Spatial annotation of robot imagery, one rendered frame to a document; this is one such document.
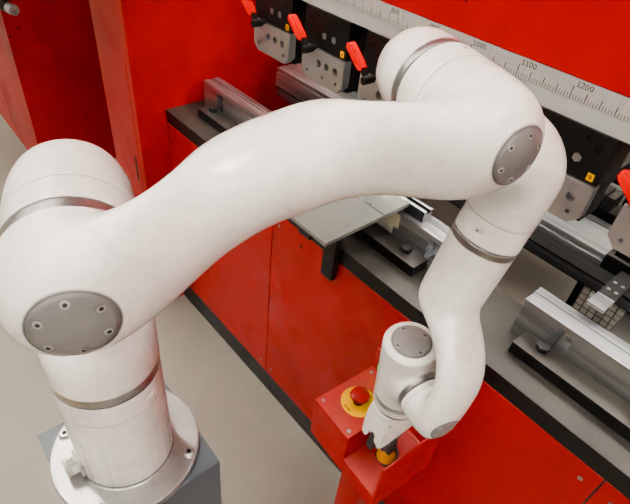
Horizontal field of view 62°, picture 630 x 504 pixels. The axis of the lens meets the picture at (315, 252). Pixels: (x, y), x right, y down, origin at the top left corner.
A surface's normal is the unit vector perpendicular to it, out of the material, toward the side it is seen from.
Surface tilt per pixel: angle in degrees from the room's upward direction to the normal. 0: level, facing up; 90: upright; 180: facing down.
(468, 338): 46
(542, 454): 90
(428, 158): 94
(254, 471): 0
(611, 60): 90
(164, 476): 0
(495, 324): 0
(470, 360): 50
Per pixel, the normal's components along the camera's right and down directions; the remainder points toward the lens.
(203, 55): 0.65, 0.54
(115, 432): 0.33, 0.63
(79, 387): -0.06, 0.59
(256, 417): 0.09, -0.76
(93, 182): 0.52, -0.74
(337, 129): -0.09, -0.01
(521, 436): -0.76, 0.37
